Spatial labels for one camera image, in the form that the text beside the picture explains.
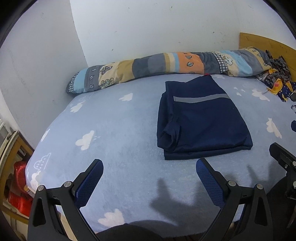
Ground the navy blue work jacket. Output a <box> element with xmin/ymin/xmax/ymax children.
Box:
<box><xmin>157</xmin><ymin>75</ymin><xmax>253</xmax><ymax>160</ymax></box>

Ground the red plastic bag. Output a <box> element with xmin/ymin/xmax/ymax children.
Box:
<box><xmin>8</xmin><ymin>161</ymin><xmax>33</xmax><ymax>217</ymax></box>

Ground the dark patterned crumpled cloth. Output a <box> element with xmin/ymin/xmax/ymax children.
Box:
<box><xmin>256</xmin><ymin>50</ymin><xmax>295</xmax><ymax>102</ymax></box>

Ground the long patchwork body pillow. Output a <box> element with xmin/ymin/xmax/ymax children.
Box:
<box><xmin>66</xmin><ymin>47</ymin><xmax>271</xmax><ymax>94</ymax></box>

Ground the wooden bed headboard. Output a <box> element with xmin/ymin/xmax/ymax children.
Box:
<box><xmin>239</xmin><ymin>32</ymin><xmax>295</xmax><ymax>62</ymax></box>

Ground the light blue cloud bedsheet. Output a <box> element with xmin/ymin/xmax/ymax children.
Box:
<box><xmin>26</xmin><ymin>74</ymin><xmax>295</xmax><ymax>237</ymax></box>

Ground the wooden bedside frame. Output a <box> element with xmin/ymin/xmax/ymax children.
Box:
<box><xmin>1</xmin><ymin>131</ymin><xmax>34</xmax><ymax>225</ymax></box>

